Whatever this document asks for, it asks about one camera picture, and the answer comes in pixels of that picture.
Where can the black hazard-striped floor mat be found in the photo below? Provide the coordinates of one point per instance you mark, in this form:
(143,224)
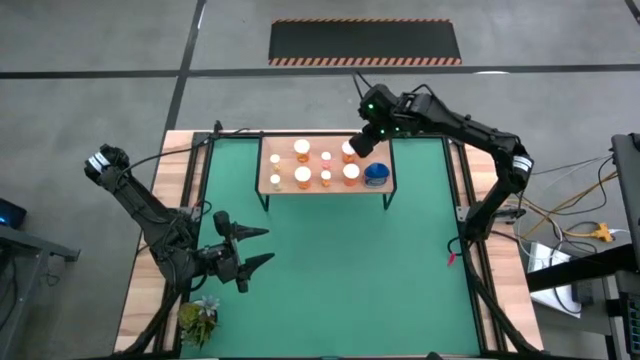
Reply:
(365,42)

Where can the white paper sheet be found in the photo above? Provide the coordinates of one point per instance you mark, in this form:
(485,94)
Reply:
(555,300)

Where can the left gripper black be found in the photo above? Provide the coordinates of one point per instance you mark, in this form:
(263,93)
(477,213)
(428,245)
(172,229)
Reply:
(222,221)

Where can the green table mat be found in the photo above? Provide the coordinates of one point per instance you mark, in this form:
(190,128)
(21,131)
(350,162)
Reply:
(325,275)

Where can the grey metal stand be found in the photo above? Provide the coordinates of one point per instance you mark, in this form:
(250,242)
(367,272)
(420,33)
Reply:
(30,245)

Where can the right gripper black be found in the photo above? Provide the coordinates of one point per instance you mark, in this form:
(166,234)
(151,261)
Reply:
(397,117)

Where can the small potted succulent plant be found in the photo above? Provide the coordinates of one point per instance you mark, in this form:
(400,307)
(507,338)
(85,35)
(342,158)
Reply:
(197,320)

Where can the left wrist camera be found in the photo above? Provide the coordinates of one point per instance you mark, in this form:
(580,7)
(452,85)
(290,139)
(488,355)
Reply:
(217,257)

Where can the small yellow pill bottle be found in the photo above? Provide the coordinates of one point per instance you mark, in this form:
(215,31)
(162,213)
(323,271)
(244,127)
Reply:
(275,178)
(275,158)

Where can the black equipment rack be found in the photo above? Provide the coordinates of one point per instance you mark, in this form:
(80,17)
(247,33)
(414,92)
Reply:
(632,315)

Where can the blue pill bottle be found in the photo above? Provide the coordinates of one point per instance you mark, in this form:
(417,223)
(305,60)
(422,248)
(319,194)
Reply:
(376,172)

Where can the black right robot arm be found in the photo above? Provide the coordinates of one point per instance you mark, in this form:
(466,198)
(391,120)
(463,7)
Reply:
(470,127)

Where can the black table clamp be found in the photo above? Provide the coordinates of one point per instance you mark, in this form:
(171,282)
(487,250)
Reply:
(217,127)

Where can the large orange pill bottle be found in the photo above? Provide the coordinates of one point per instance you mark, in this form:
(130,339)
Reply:
(302,146)
(302,173)
(351,171)
(347,148)

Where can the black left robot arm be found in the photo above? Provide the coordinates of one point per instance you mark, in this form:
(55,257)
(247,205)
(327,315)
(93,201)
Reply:
(140,205)

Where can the wooden shelf black frame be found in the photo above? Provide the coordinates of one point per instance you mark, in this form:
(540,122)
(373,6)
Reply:
(287,167)

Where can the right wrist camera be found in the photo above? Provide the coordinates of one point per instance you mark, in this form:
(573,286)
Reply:
(371,106)

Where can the black side table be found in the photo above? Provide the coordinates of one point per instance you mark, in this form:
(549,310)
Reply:
(575,272)

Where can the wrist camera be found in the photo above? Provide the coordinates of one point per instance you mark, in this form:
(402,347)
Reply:
(217,257)
(371,106)

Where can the black metal table frame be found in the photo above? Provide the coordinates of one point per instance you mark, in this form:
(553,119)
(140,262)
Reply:
(201,138)

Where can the black device blue light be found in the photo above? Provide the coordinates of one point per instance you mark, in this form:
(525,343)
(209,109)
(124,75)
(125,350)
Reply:
(12,212)

